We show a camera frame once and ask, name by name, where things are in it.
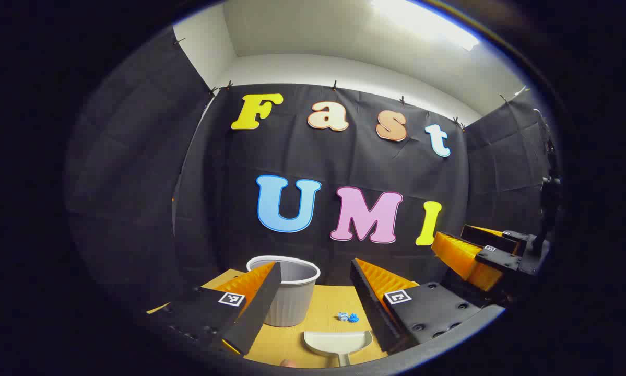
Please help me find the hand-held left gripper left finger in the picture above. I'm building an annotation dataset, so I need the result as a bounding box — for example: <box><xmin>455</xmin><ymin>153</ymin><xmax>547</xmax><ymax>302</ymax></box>
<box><xmin>153</xmin><ymin>262</ymin><xmax>283</xmax><ymax>356</ymax></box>

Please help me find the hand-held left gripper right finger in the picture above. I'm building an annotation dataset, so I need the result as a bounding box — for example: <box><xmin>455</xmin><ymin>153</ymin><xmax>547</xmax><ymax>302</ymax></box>
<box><xmin>350</xmin><ymin>257</ymin><xmax>504</xmax><ymax>355</ymax></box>

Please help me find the white ribbed garbage bin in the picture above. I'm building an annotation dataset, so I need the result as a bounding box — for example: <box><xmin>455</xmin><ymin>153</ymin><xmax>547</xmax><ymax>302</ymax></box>
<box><xmin>246</xmin><ymin>255</ymin><xmax>321</xmax><ymax>328</ymax></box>

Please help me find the grey plastic dustpan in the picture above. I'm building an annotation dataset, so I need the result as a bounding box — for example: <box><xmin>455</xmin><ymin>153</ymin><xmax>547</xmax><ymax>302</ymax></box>
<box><xmin>303</xmin><ymin>330</ymin><xmax>373</xmax><ymax>367</ymax></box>

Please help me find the wooden desktop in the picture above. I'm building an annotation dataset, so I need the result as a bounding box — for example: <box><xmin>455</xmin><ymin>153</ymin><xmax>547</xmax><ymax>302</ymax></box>
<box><xmin>146</xmin><ymin>269</ymin><xmax>420</xmax><ymax>368</ymax></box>

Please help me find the grey metal stand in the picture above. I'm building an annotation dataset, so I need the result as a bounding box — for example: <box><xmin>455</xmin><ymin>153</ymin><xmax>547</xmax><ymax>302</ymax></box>
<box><xmin>532</xmin><ymin>106</ymin><xmax>556</xmax><ymax>160</ymax></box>

